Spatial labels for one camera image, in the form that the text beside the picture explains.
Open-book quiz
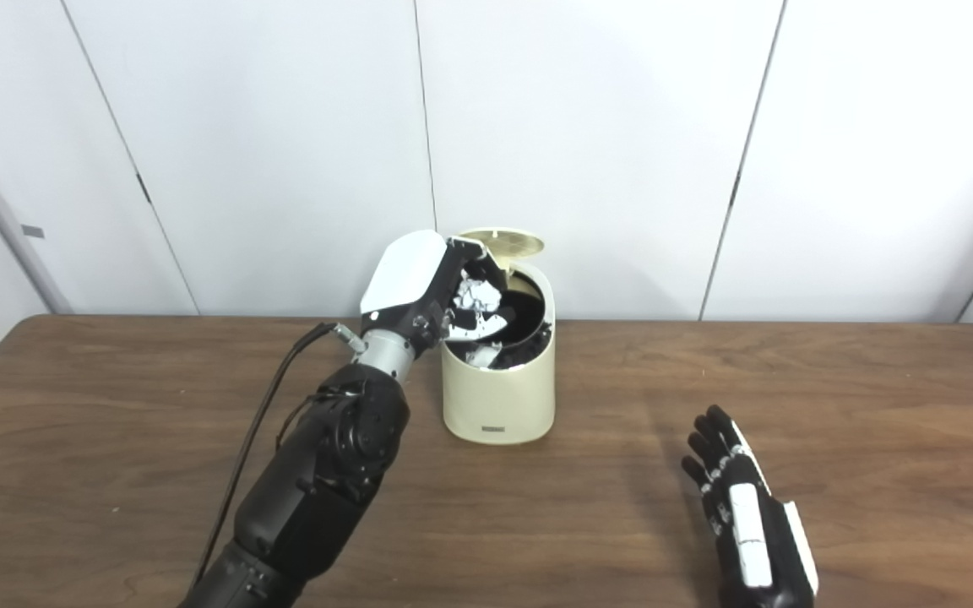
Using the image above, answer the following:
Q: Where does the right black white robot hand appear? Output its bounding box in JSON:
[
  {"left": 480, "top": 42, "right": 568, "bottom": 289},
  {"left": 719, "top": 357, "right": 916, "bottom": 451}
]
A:
[{"left": 680, "top": 404, "right": 820, "bottom": 608}]

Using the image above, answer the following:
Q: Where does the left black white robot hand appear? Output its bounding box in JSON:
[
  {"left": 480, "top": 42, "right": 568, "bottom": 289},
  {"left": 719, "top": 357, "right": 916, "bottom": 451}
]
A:
[{"left": 359, "top": 229, "right": 518, "bottom": 352}]

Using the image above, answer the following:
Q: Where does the white paper ball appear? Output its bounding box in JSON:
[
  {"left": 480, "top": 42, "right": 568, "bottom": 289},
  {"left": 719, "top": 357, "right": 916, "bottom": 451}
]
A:
[{"left": 453, "top": 279, "right": 504, "bottom": 318}]

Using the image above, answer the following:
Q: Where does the round cream bin lid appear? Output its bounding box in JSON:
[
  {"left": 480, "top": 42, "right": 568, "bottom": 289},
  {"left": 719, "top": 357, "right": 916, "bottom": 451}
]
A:
[{"left": 457, "top": 228, "right": 546, "bottom": 259}]

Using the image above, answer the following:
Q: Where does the black bin liner bag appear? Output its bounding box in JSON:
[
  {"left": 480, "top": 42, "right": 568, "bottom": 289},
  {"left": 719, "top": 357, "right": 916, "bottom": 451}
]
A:
[{"left": 444, "top": 277, "right": 554, "bottom": 371}]

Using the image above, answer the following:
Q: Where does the cream-colored cylindrical bin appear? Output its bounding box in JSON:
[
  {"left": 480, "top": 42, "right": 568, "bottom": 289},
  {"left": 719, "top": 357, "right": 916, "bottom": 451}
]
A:
[{"left": 442, "top": 228, "right": 557, "bottom": 446}]

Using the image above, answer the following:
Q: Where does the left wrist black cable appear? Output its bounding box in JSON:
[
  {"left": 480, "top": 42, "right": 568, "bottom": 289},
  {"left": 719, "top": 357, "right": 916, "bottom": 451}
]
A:
[{"left": 189, "top": 322, "right": 369, "bottom": 594}]

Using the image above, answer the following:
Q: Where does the grey wall post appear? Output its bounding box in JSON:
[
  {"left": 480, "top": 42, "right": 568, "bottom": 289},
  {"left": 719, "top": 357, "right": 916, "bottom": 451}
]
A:
[{"left": 0, "top": 108, "right": 74, "bottom": 316}]

